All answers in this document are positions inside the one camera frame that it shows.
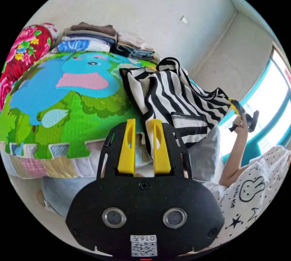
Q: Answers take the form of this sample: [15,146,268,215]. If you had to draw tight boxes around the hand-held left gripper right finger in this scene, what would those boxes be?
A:
[145,119,171,174]

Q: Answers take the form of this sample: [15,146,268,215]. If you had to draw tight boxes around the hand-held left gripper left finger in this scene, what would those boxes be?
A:
[117,119,136,174]

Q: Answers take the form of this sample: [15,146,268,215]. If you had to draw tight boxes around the white black striped short-sleeve shirt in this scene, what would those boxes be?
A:
[119,57,231,159]

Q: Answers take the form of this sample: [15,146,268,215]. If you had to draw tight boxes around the person's right forearm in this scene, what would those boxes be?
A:
[219,134,249,187]

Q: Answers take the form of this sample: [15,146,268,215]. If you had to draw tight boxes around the person's right hand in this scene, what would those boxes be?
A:
[232,115,249,137]

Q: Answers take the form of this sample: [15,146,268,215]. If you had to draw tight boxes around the bed with cartoon printed mat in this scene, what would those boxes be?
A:
[0,51,199,179]

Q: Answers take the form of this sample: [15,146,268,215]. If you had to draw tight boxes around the person's body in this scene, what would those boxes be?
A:
[37,126,291,251]

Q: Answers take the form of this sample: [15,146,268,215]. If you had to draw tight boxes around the pile of clothes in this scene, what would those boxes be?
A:
[56,22,161,64]

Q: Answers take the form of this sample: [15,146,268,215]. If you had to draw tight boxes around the red floral rolled quilt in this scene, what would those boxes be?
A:
[0,23,59,112]

